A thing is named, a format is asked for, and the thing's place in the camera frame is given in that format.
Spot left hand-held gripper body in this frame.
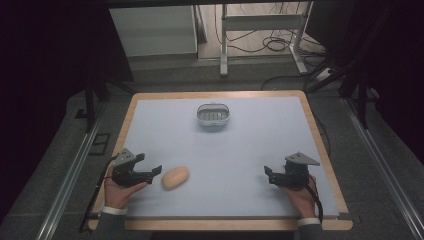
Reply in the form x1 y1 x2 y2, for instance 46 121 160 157
111 147 146 188

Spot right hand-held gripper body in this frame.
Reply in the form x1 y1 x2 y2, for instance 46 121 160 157
278 151 321 192

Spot tan bread roll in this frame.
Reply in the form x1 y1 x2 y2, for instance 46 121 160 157
160 165 191 192

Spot person's right hand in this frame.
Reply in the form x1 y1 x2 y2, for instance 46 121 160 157
281 175 318 220

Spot person's left hand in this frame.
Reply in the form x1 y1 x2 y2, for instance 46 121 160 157
103 165 148 211

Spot black floor hatch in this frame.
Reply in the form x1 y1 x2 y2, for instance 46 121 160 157
88 132 112 156

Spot light blue table mat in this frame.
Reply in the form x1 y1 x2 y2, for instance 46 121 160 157
124 96 341 220

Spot black metal stand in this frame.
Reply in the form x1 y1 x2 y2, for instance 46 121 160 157
306 59 381 130
73 74 136 134

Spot white power strip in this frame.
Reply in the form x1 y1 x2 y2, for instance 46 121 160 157
314 67 335 83

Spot white cabinet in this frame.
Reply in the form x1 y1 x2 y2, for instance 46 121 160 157
108 5 199 58

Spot right hand-held gripper cable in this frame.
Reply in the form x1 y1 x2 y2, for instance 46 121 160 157
304 174 325 224

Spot hand-held gripper cable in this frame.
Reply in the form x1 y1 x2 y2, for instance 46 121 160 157
304 174 325 224
78 154 120 234

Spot left hand-held gripper cable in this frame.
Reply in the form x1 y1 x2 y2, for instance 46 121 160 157
78 154 120 234

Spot aluminium floor rail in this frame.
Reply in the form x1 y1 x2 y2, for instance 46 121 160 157
34 99 109 240
342 97 424 240

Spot black cables on floor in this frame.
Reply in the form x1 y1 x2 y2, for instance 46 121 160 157
213 2 329 92

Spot white metal desk frame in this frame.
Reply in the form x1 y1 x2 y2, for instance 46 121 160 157
219 1 315 78

